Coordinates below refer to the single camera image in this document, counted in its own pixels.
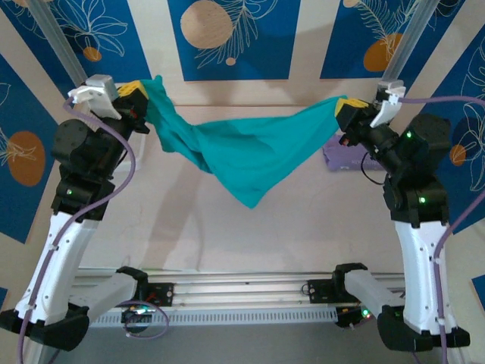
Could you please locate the folded purple t-shirt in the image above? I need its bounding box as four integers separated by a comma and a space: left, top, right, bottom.
321, 134, 386, 174

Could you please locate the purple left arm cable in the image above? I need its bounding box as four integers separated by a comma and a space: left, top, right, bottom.
17, 96, 171, 364

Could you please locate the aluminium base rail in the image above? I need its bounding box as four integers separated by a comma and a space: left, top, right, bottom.
71, 268, 410, 315

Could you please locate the teal t-shirt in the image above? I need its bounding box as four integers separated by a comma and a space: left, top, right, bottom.
143, 74, 348, 209

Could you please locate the white slotted cable duct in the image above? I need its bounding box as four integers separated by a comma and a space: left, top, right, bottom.
90, 306, 338, 328

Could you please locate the thin black cable loop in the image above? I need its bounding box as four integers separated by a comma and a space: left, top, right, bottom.
359, 149, 386, 187

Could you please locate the white table cover sheet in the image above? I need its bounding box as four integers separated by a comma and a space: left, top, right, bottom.
75, 102, 402, 274

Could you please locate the aluminium frame post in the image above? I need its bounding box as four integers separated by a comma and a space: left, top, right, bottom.
380, 0, 435, 83
36, 0, 90, 86

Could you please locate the black controller board with LED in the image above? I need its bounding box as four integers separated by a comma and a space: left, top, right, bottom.
120, 305, 157, 335
335, 305, 376, 331

